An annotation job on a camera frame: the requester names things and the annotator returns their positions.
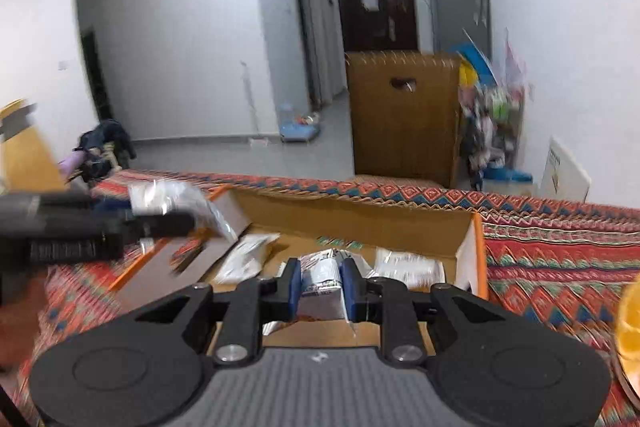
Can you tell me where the cluttered storage rack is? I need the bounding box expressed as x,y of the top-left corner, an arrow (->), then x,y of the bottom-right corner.
459,29 -> 532,184

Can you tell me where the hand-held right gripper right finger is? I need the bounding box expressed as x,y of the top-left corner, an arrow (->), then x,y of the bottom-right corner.
340,257 -> 523,367

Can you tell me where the bowl of orange peels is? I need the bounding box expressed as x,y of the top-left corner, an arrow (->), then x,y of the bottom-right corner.
611,276 -> 640,402

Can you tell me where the blue pet bed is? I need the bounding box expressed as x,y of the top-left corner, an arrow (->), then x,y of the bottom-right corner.
279,118 -> 322,142

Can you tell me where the dark brown door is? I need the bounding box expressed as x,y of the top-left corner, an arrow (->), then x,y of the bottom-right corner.
333,0 -> 419,56

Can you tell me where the yellow thermos jug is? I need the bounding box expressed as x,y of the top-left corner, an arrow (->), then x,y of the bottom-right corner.
0,98 -> 67,194

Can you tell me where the red cardboard box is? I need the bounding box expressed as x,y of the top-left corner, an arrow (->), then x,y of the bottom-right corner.
109,183 -> 490,344

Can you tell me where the white mop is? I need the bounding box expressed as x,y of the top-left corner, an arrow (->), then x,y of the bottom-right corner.
239,60 -> 272,144

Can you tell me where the silver black-print snack packet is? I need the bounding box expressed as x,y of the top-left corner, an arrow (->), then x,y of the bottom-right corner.
260,249 -> 371,338

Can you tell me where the brown cardboard carton on floor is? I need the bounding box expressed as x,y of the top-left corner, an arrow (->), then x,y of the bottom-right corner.
345,50 -> 464,188

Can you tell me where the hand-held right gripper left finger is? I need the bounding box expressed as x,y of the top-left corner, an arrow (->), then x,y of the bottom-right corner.
117,258 -> 302,366

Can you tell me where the white snack packet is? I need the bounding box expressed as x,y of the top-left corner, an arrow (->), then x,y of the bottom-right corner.
372,248 -> 447,294
215,232 -> 282,286

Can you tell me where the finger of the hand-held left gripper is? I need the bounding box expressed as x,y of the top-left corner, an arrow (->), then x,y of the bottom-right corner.
92,198 -> 135,223
120,212 -> 197,240

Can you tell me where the crinkled silver snack packet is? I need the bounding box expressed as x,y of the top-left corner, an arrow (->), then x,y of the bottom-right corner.
127,179 -> 239,241

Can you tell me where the person's left forearm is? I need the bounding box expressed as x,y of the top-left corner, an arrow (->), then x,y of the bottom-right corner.
0,271 -> 49,374

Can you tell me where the white flat board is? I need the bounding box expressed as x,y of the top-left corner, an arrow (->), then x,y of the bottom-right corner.
539,135 -> 592,204

